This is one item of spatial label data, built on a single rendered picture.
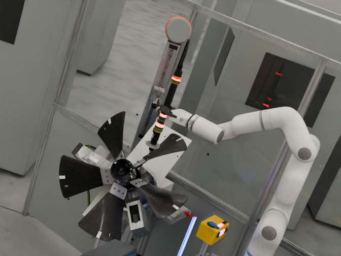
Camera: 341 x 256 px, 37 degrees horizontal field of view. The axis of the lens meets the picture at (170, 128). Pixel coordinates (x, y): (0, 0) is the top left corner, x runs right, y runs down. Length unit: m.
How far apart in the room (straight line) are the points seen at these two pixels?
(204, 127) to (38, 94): 2.39
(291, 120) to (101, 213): 1.03
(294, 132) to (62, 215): 2.28
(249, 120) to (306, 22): 2.84
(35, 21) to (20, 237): 1.72
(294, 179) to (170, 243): 1.40
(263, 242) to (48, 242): 2.14
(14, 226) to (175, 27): 2.04
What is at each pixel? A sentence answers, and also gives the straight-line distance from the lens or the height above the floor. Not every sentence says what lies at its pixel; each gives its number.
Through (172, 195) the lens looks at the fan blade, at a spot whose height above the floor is 1.20.
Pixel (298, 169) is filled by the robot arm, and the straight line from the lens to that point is 2.29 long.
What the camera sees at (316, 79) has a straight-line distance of 2.88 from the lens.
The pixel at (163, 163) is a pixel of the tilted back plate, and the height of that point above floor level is 1.21.
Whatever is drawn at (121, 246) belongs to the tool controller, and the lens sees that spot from 1.96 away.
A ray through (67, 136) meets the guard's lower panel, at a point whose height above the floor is 0.81.
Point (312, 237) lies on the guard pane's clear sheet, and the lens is 3.06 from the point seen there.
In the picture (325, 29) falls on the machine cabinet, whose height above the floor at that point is 2.10.
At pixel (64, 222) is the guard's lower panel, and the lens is 4.02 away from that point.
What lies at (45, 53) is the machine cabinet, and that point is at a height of 1.19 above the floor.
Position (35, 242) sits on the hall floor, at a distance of 4.05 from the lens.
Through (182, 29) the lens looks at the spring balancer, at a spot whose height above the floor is 1.90.
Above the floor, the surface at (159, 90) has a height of 1.52.
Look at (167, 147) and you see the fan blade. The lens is 2.63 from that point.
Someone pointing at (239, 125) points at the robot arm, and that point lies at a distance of 2.27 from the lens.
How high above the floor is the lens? 2.29
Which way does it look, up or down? 18 degrees down
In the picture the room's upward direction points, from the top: 20 degrees clockwise
